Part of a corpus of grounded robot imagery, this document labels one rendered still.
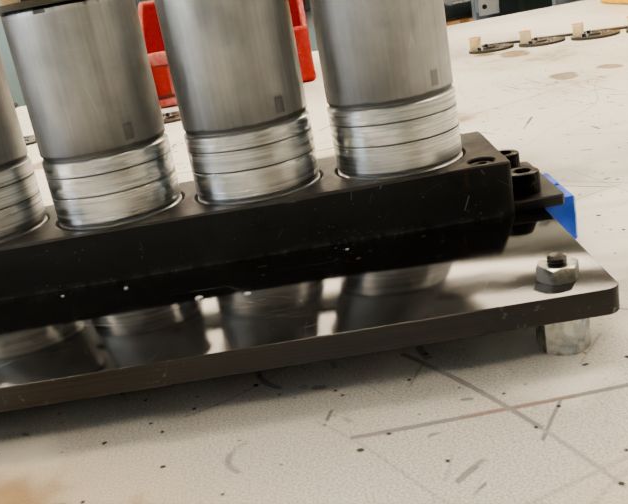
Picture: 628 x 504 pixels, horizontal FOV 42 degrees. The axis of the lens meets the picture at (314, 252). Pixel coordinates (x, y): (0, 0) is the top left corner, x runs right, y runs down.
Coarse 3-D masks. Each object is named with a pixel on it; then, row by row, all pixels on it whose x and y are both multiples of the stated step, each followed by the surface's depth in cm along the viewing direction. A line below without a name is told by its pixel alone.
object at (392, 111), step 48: (336, 0) 14; (384, 0) 14; (432, 0) 14; (336, 48) 15; (384, 48) 14; (432, 48) 15; (336, 96) 15; (384, 96) 15; (432, 96) 15; (336, 144) 16; (384, 144) 15; (432, 144) 15
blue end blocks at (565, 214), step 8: (568, 192) 16; (568, 200) 15; (552, 208) 16; (560, 208) 16; (568, 208) 16; (560, 216) 16; (568, 216) 16; (576, 216) 16; (568, 224) 16; (576, 224) 16; (568, 232) 16; (576, 232) 16
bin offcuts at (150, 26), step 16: (288, 0) 57; (144, 16) 50; (304, 16) 48; (144, 32) 49; (160, 32) 55; (304, 32) 46; (160, 48) 54; (304, 48) 47; (160, 64) 47; (304, 64) 47; (160, 80) 47; (304, 80) 47; (160, 96) 48
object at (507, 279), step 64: (320, 256) 15; (384, 256) 14; (448, 256) 14; (512, 256) 13; (576, 256) 13; (0, 320) 14; (64, 320) 14; (128, 320) 13; (192, 320) 13; (256, 320) 12; (320, 320) 12; (384, 320) 12; (448, 320) 11; (512, 320) 11; (576, 320) 12; (0, 384) 12; (64, 384) 12; (128, 384) 12
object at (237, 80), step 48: (192, 0) 14; (240, 0) 14; (192, 48) 14; (240, 48) 14; (288, 48) 15; (192, 96) 15; (240, 96) 15; (288, 96) 15; (192, 144) 15; (240, 144) 15; (288, 144) 15; (240, 192) 15; (288, 192) 15
